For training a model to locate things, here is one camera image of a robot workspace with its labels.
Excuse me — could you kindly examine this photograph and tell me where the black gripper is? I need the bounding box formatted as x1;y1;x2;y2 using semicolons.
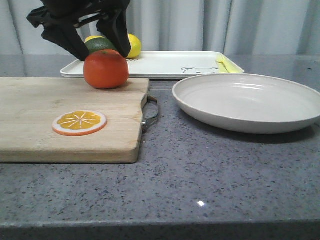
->
27;0;132;62

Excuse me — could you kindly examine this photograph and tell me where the orange mandarin fruit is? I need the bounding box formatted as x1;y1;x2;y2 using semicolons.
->
83;49;129;89

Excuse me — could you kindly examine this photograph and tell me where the beige round plate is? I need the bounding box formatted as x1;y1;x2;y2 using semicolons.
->
172;73;320;134

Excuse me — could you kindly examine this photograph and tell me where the white rectangular bear tray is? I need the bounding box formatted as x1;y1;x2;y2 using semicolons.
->
60;51;245;81

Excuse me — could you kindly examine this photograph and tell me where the yellow lemon behind lime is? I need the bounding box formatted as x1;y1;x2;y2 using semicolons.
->
84;35;104;43

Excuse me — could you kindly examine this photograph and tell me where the green lime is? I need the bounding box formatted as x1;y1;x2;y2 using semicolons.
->
84;37;117;54

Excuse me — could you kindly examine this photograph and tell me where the orange slice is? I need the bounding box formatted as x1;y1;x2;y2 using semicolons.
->
52;110;107;137

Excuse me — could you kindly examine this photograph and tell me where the wooden cutting board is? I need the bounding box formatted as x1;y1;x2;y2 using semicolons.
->
0;77;149;163

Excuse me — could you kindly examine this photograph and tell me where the yellow plastic fork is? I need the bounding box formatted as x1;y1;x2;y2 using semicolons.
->
216;54;245;74

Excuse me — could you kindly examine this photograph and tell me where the grey curtain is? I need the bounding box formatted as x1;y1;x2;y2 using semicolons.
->
0;0;320;56

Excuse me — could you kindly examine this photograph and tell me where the metal cutting board handle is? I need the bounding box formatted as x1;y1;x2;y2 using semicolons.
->
141;95;160;133

